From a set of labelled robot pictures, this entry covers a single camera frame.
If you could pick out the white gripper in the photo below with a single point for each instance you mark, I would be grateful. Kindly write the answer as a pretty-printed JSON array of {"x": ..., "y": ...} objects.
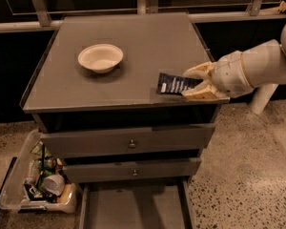
[{"x": 228, "y": 74}]

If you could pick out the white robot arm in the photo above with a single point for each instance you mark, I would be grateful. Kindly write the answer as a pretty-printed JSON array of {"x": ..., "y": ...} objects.
[{"x": 266, "y": 63}]

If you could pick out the grey top drawer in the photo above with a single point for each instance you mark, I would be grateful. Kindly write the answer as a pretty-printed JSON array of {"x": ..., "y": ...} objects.
[{"x": 116, "y": 141}]

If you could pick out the brass top drawer knob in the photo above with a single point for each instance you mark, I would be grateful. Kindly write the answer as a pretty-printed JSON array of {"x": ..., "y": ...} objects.
[{"x": 132, "y": 144}]

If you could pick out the brass drawer knob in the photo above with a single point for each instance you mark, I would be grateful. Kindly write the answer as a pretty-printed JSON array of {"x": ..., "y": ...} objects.
[
  {"x": 135, "y": 173},
  {"x": 132, "y": 144}
]

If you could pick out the grey middle drawer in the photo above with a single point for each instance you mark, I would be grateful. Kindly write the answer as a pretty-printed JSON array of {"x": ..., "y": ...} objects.
[{"x": 124, "y": 170}]

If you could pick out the grey drawer cabinet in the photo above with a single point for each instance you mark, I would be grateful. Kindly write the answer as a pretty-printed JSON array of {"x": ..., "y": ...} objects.
[{"x": 65, "y": 97}]

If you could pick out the brass middle drawer knob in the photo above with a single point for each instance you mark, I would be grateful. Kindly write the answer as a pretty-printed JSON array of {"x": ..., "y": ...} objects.
[{"x": 135, "y": 173}]

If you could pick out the grey open bottom drawer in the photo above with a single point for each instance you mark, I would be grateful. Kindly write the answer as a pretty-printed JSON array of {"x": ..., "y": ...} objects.
[{"x": 158, "y": 203}]

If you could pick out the white diagonal support pole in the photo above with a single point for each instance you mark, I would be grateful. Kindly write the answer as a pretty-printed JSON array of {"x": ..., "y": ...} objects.
[{"x": 261, "y": 98}]

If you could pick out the white paper bowl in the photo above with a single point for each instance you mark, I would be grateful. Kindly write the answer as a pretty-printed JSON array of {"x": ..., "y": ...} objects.
[{"x": 100, "y": 58}]

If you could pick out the green soda can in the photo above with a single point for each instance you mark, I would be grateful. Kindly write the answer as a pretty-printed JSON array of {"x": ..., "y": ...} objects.
[{"x": 47, "y": 163}]

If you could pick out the yellow sponge in bin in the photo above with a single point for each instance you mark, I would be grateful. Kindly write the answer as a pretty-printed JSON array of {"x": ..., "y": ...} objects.
[{"x": 64, "y": 197}]

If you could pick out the white cup in bin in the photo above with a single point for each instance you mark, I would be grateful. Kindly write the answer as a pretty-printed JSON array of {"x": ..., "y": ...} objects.
[{"x": 54, "y": 184}]

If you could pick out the clear plastic storage bin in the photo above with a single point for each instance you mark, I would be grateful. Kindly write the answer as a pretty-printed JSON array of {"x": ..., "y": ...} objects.
[{"x": 24, "y": 171}]

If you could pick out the dark blue snack bag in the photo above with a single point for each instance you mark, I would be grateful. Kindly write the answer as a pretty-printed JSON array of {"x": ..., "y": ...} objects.
[{"x": 34, "y": 194}]

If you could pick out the metal railing frame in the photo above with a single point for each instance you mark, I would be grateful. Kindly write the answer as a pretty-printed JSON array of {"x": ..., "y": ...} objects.
[{"x": 47, "y": 15}]

